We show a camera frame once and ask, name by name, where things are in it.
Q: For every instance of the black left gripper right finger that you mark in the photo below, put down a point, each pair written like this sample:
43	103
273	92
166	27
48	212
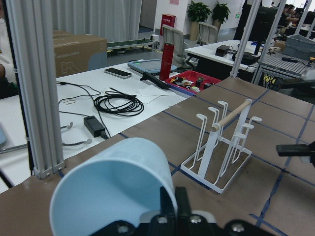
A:
184	209

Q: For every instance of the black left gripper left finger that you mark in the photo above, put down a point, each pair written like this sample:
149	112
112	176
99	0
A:
167	212

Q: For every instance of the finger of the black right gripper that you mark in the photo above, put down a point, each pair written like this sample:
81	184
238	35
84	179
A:
305	152

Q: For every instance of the light blue cup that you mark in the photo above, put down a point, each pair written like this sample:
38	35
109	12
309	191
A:
122	182

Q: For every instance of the black power adapter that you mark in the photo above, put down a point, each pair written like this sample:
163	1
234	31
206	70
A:
96	128

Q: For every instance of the red parts tray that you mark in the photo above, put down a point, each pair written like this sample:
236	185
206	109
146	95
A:
191	82

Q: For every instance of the blue teach pendant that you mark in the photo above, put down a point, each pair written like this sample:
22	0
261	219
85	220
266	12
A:
151	66

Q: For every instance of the black smartphone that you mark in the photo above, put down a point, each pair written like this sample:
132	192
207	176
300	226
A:
118	73

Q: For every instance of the red thermos bottle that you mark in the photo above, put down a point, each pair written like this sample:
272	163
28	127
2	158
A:
166	61

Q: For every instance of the cardboard box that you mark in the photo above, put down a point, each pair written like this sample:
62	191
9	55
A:
79	53

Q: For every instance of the white wire cup rack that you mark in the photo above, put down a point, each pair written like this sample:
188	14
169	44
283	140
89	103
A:
220	151

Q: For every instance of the aluminium frame post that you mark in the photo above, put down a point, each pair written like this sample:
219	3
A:
32	36

